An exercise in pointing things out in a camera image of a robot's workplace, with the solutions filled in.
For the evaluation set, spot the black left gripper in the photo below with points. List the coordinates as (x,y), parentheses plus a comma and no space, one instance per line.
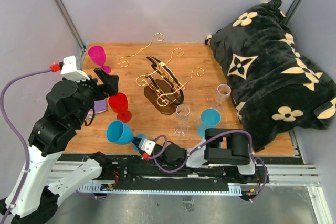
(110,86)

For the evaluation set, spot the red plastic wine glass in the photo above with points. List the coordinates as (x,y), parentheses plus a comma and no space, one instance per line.
(119,104)

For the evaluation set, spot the magenta plastic wine glass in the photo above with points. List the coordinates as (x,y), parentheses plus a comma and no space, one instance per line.
(98,56)

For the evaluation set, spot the blue plastic wine glass back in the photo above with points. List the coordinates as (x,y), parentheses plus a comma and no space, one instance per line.
(121,134)

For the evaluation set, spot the blue plastic wine glass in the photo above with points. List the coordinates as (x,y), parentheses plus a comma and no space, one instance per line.
(210,118)
(121,134)

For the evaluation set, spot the clear wine glass back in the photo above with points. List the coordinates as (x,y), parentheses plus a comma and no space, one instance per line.
(182,113)

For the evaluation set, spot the clear wine glass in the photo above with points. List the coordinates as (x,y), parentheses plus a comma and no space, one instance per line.
(182,113)
(222,94)

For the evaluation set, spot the blue plastic wine glass front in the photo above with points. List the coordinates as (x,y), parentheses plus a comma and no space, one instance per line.
(210,118)

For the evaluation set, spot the clear wine glass front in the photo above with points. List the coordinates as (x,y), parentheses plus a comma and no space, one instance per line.
(222,94)

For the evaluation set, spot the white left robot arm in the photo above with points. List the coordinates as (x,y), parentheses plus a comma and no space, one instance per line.
(33,200)

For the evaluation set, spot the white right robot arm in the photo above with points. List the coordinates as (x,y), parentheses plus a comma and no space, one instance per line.
(220,146)

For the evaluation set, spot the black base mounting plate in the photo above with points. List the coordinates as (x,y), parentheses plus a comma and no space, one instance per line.
(168,169)

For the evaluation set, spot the purple folded cloth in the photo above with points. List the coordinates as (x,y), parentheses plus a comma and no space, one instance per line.
(100,106)

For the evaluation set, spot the black floral plush pillow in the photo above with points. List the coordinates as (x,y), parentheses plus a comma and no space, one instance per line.
(274,88)

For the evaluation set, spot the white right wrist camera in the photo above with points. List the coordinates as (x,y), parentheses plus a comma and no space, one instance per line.
(147,146)

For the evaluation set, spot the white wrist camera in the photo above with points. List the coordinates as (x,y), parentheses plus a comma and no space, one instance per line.
(147,146)
(70,69)

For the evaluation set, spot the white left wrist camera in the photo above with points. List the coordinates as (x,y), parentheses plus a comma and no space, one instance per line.
(70,69)

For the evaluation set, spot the gold wire wine glass rack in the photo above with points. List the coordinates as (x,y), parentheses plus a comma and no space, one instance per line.
(161,86)

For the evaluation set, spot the aluminium frame rail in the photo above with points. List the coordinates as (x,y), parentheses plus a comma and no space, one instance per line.
(279,175)

